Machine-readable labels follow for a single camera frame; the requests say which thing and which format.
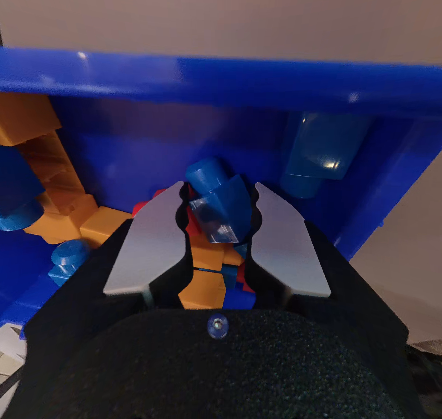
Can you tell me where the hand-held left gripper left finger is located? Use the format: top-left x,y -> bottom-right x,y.
103,181 -> 193,308

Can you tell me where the blue one-stud mega block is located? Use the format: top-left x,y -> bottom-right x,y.
185,157 -> 253,244

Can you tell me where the pile of mega blocks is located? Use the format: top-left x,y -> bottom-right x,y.
0,93 -> 372,311

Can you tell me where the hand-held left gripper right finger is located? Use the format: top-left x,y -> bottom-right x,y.
245,182 -> 332,299

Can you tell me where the blue plastic bin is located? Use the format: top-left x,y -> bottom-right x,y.
0,46 -> 442,340

